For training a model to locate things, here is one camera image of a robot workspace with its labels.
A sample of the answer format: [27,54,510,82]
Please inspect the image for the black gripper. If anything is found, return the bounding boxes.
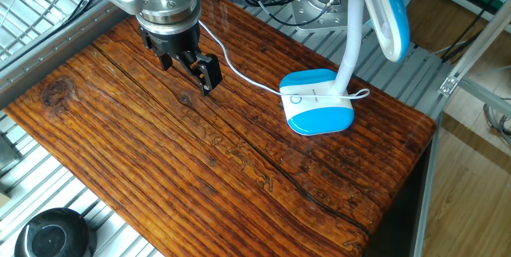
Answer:
[137,20,224,97]

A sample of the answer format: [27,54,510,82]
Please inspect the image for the blue white desk lamp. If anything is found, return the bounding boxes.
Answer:
[279,0,411,136]

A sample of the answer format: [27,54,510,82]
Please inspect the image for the brown wooden board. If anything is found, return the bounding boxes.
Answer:
[3,0,437,257]

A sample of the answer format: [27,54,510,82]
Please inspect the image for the black round glossy device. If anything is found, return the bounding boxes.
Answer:
[14,208,97,257]

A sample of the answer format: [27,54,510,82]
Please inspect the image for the white lamp power cable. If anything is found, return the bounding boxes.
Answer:
[198,20,371,101]

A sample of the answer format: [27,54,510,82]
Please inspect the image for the thin black cable pair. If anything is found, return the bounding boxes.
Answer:
[59,0,99,27]

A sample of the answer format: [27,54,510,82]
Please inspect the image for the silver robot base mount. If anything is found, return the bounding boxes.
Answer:
[291,0,408,34]

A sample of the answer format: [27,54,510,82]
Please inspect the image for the aluminium frame post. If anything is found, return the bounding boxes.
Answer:
[438,0,511,97]

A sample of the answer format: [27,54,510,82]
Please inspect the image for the grey cable coil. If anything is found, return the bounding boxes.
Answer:
[481,102,511,149]

